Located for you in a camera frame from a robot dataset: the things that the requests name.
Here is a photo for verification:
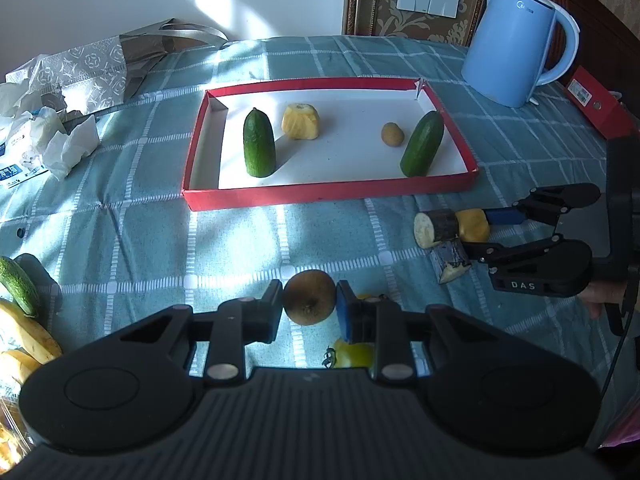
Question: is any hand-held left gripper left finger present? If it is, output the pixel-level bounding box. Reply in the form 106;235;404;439
114;279;285;387

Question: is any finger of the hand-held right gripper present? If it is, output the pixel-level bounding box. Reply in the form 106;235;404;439
462;232;566;266
483;183;577;229

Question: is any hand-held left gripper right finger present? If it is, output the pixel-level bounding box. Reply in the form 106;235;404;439
335;280;512;385

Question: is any yellow peeled fruit piece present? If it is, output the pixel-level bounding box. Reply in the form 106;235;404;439
280;102;321;141
455;208;491;244

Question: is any brown kiwi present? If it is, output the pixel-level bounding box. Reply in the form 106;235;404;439
380;122;405;148
282;269;337;326

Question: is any green tomato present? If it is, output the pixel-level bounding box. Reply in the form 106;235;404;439
324;337;376;369

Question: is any cut green cucumber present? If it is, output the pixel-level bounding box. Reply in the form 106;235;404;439
399;109;446;179

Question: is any shallow red cardboard box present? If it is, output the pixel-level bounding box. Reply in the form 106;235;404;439
181;76;480;213

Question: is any person's right hand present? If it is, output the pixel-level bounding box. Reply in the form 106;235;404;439
582;281;607;320

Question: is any flat red box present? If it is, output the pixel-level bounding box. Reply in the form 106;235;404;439
566;66;640;139

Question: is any green checked tablecloth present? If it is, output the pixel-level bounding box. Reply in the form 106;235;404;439
0;34;640;463

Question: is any blue electric kettle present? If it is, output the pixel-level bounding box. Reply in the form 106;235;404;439
460;0;581;109

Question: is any brown wooden chair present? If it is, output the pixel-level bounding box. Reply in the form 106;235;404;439
542;0;640;87

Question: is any yellow banana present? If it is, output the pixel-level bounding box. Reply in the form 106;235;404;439
0;349;42;387
0;297;64;366

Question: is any small green cucumber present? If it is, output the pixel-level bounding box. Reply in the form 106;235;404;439
0;255;41;319

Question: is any crumpled white tissue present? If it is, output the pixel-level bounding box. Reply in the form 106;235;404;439
42;114;101;181

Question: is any blue white tissue pack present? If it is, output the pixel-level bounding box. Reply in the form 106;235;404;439
0;126;51;189

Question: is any silver patterned gift bag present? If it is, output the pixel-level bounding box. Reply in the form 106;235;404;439
30;18;229;117

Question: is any white tissue pile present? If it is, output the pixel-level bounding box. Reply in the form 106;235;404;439
0;54;69;127

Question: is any black cable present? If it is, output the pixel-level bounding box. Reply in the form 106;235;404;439
596;305;632;397

